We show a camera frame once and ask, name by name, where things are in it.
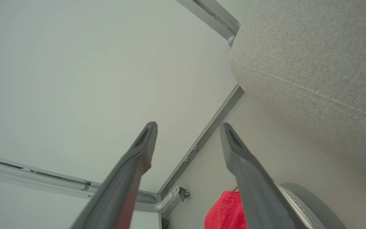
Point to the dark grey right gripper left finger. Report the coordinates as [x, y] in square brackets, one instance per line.
[129, 178]

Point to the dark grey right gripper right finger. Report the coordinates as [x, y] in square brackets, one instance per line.
[253, 190]

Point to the red jersey with black lettering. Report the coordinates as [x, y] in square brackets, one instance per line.
[226, 211]

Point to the light grey fabric sofa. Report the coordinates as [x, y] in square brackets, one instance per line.
[313, 57]

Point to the grey round perforated robot part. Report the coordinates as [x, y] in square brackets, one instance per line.
[316, 206]

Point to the small metal bracket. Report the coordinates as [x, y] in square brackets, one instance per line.
[184, 193]

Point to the grey metal partition rail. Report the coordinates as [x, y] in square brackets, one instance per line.
[214, 16]
[202, 136]
[43, 183]

